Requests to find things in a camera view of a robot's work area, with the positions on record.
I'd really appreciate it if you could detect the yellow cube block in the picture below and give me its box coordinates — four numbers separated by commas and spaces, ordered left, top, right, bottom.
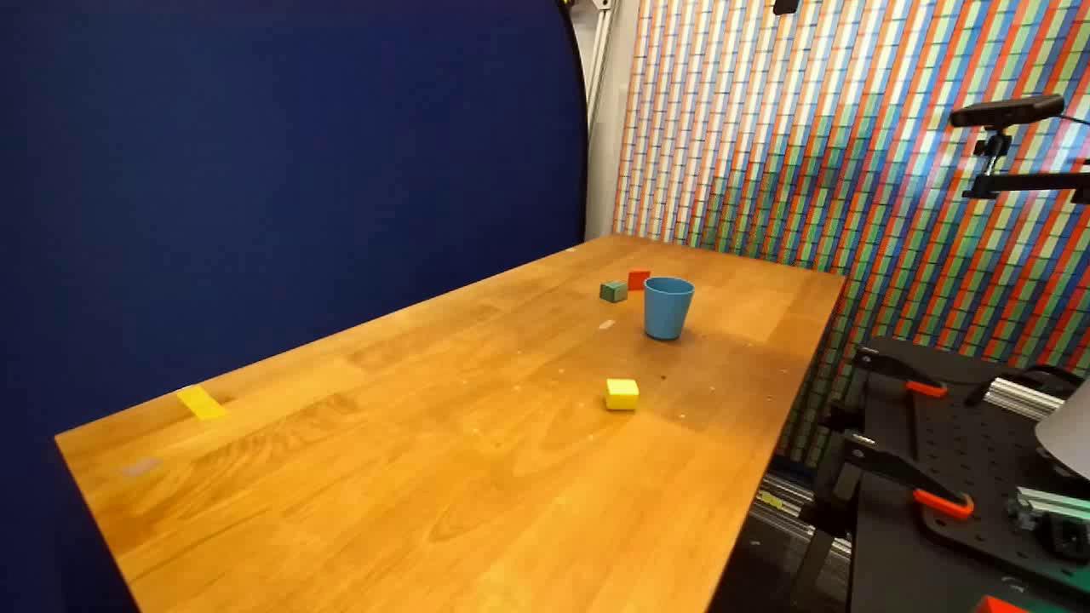
604, 373, 645, 414

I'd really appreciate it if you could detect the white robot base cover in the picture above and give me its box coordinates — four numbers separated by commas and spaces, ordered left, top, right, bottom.
1031, 376, 1090, 484

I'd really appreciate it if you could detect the blue plastic cup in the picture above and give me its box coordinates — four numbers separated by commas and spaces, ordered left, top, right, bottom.
642, 274, 697, 343

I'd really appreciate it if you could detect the white stand pole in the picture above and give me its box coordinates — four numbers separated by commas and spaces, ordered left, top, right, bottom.
561, 0, 624, 241

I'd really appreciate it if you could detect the dark blue backdrop panel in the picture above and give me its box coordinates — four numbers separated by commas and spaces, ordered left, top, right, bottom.
0, 0, 594, 613

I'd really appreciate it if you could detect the yellow tape strip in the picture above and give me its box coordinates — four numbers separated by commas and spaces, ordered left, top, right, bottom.
175, 384, 235, 425

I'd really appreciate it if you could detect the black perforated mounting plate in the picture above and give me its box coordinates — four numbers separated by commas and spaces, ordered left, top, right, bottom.
850, 337, 1090, 613

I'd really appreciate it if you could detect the black clamp orange handle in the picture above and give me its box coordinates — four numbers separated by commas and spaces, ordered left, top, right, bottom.
850, 343, 954, 405
836, 427, 980, 524

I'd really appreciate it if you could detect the silver aluminium rail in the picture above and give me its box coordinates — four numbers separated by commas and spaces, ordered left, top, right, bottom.
980, 373, 1070, 421

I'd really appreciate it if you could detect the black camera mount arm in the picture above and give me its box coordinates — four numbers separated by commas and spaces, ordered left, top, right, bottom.
961, 125, 1090, 208

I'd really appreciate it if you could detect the black stereo camera bar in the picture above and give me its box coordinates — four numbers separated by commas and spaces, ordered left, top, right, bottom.
946, 90, 1070, 129

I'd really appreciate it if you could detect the green tinted aluminium rail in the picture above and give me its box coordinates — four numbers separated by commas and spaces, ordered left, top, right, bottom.
1012, 484, 1090, 531

